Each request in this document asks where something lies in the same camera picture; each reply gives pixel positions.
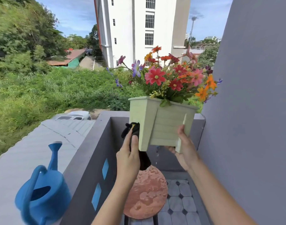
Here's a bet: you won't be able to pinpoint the black cloth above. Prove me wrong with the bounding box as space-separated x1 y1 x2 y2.
121 122 151 171

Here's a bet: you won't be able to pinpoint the colourful artificial flowers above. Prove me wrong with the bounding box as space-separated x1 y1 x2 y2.
106 45 223 108

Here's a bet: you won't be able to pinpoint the white tall building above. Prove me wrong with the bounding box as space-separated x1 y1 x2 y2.
94 0 191 68

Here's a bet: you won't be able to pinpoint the grey balcony parapet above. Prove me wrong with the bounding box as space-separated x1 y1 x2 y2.
60 111 206 225

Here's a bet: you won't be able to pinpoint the floodlight mast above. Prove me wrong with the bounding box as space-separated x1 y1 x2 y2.
189 17 197 46

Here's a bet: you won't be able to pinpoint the pale green planter box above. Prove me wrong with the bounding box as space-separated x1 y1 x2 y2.
128 96 199 153

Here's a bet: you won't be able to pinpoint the person's left hand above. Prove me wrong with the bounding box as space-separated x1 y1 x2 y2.
116 128 141 184

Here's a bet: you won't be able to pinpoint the corrugated grey roof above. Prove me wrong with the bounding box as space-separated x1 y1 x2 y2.
0 119 96 225

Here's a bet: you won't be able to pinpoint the person's right hand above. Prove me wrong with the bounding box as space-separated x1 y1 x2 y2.
167 125 200 172

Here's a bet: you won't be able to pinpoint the round terracotta stool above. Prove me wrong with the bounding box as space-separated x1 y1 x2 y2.
123 165 168 220

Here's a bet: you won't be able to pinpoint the red roofed low building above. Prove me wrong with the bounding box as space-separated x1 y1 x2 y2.
46 49 86 69

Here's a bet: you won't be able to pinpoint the blue watering can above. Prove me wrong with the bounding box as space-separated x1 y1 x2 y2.
15 141 72 225

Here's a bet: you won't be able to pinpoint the person's left forearm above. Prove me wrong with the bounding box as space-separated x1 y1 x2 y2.
91 177 134 225

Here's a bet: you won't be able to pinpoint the white parked car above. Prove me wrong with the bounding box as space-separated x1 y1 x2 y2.
52 111 91 121

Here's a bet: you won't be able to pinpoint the person's right forearm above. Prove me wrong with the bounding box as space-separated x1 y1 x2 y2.
187 159 258 225

